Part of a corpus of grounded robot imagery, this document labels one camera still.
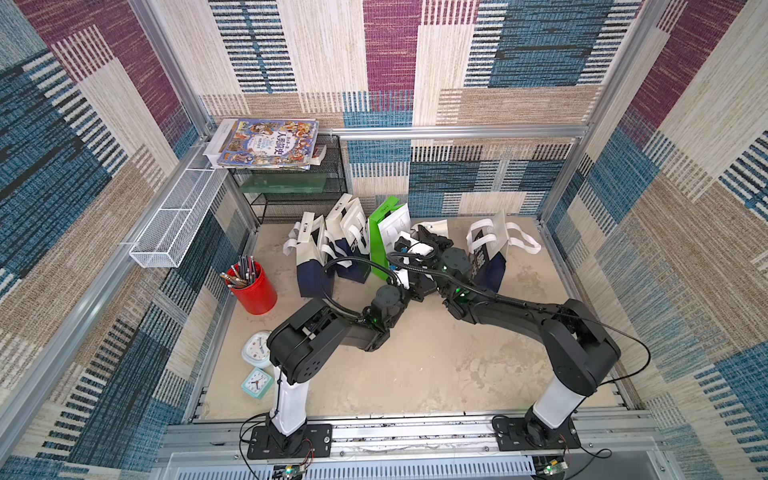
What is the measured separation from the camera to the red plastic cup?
87 cm

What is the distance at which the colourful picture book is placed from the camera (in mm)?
774

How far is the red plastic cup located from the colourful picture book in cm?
30
